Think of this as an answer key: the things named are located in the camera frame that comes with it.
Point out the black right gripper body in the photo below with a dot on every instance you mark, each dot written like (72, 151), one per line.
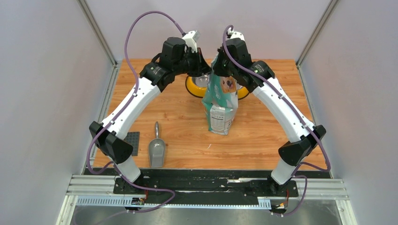
(222, 67)

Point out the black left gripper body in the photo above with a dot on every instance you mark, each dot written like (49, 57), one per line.
(191, 68)

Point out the green pet food bag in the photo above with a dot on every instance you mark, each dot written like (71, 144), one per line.
(220, 102)

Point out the grey metal scoop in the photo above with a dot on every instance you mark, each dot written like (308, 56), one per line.
(156, 149)

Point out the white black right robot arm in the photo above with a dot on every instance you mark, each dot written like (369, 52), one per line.
(259, 79)

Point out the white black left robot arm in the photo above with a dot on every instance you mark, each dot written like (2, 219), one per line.
(178, 56)

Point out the yellow double pet bowl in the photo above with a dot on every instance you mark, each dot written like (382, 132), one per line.
(197, 87)

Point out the dark grey building plate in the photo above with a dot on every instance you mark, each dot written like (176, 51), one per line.
(132, 138)

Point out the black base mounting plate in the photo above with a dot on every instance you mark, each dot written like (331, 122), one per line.
(212, 187)

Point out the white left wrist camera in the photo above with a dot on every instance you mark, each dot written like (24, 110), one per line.
(190, 39)

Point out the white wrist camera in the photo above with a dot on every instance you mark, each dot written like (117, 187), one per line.
(190, 39)
(231, 34)

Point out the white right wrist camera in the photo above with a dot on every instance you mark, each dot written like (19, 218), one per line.
(231, 34)

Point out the aluminium frame post right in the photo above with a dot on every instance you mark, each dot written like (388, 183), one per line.
(316, 32)

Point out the aluminium frame post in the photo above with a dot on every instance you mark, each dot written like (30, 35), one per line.
(97, 31)
(316, 32)

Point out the aluminium frame post left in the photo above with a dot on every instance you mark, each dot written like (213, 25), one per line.
(97, 31)

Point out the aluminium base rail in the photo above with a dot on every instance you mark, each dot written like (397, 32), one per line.
(98, 190)

